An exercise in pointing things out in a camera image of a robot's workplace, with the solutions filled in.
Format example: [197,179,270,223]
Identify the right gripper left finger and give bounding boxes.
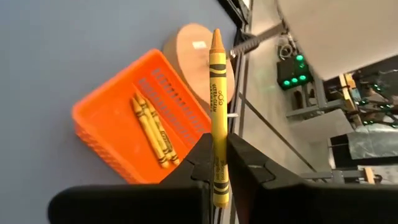
[48,133,214,224]

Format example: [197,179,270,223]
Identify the grey cover cloth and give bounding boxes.
[346,123,398,160]

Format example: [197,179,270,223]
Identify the orange plastic basket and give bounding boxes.
[71,48,213,185]

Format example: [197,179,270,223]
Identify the black metal table frame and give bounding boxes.
[217,0,253,138]

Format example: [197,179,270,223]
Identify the white lamp with wooden base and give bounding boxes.
[162,0,398,116]

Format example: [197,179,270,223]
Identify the black device green lights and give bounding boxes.
[276,54,313,91]

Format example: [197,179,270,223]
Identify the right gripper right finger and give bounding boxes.
[226,133,398,224]

